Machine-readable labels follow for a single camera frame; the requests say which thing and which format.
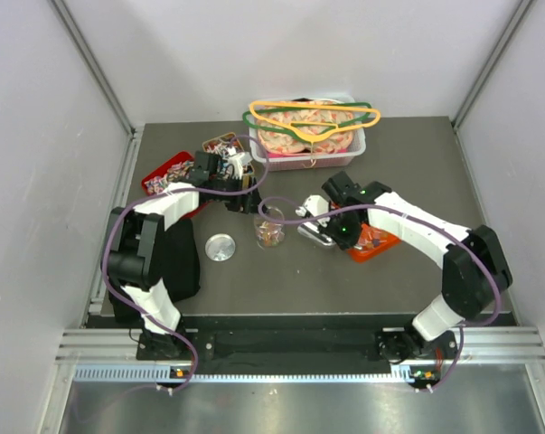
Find yellow clothes hanger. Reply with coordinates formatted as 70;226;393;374
248;99;382;146

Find silver jar lid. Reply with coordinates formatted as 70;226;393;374
204;233;236;262

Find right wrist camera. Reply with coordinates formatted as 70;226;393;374
296;194;331;227

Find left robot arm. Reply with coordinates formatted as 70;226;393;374
101;151;260;360

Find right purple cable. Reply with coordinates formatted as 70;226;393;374
258;196;503;392

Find white plastic basket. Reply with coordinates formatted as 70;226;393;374
242;96;381;171

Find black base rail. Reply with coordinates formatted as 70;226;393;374
136;314;430;375

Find orange candy tray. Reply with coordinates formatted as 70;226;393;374
344;217;400;263

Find silver metal scoop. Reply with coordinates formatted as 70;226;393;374
296;222;335;248

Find gold candy tin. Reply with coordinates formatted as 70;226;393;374
202;132;255;178

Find black cloth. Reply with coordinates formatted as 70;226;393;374
108;214;201;303

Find floral fabric item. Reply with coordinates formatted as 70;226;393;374
254;107;354;157

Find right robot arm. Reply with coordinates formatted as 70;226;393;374
319;172;512;359

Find green clothes hanger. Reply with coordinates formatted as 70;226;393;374
241;101;373;137

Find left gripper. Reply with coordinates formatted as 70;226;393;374
209;174;269;216

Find clear glass jar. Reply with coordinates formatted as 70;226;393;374
253;214;285;249

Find red candy tray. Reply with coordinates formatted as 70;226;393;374
134;151;205;226

